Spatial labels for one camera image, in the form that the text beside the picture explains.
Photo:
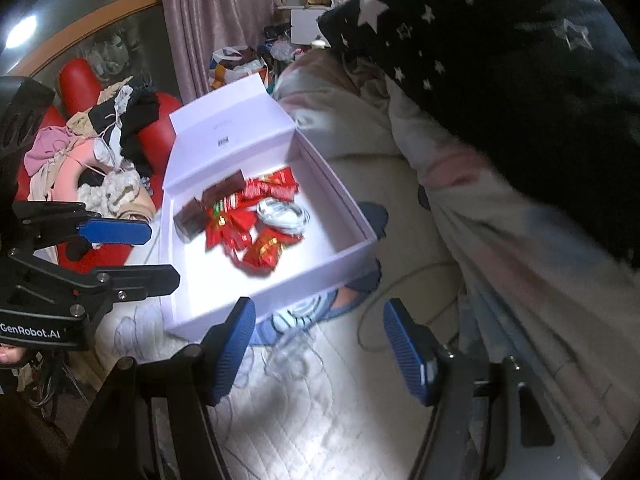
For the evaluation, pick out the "white drawer cabinet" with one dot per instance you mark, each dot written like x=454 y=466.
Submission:
x=304 y=26

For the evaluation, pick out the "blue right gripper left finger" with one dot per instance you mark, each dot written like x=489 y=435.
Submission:
x=224 y=347

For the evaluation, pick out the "dark brown snack wrapper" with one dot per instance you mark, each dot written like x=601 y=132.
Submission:
x=228 y=186

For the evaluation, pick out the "mauve curtain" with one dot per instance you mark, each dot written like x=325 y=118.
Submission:
x=196 y=28

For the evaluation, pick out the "red leather chair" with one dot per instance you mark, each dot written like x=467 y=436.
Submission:
x=80 y=89

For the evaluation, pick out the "large red spicy snack bag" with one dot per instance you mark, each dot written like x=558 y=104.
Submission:
x=280 y=185

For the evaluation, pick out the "person's left hand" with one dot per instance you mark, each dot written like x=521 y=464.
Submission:
x=12 y=357

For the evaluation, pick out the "red pyramid candy packet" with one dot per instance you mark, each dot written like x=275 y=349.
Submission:
x=231 y=229

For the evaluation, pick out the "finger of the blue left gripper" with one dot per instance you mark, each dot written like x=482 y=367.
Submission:
x=114 y=232
x=125 y=279

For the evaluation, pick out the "pile of clothes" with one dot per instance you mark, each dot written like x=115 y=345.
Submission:
x=96 y=157

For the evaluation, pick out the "white open gift box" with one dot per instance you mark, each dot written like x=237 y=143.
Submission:
x=251 y=209

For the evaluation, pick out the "orange white shopping bag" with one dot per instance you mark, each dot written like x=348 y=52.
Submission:
x=230 y=64

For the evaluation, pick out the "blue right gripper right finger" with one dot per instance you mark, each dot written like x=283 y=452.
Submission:
x=414 y=347

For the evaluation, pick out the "black star-pattern blanket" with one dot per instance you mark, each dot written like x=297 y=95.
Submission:
x=547 y=90

